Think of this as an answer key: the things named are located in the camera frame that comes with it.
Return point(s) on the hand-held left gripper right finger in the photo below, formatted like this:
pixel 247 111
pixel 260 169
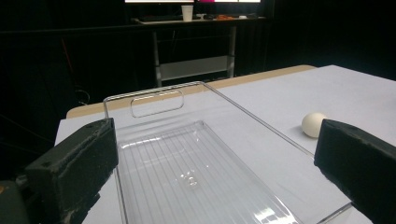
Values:
pixel 358 161

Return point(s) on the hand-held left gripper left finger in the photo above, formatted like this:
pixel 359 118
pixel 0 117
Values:
pixel 73 168

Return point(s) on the white egg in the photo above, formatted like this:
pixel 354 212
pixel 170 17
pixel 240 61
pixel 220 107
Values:
pixel 312 124

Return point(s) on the clear plastic container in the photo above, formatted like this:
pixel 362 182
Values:
pixel 193 161

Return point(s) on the white paper cup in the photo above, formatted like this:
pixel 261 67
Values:
pixel 187 13

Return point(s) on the orange object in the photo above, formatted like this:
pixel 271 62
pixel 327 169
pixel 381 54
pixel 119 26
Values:
pixel 224 17

